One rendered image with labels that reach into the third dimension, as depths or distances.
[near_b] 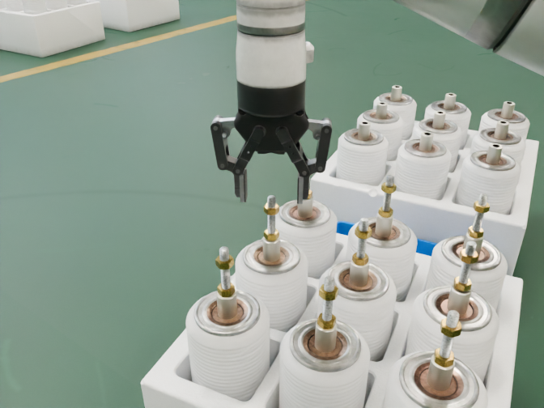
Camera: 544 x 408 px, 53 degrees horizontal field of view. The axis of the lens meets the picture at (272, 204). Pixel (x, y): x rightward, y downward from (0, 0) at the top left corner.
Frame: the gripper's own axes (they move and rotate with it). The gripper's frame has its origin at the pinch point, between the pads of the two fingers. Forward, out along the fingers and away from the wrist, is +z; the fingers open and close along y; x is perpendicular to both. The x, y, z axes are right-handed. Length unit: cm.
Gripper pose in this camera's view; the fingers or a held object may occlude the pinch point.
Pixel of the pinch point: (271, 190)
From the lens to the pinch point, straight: 65.7
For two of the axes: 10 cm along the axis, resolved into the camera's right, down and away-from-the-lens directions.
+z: 0.0, 8.6, 5.1
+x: 0.7, -5.1, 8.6
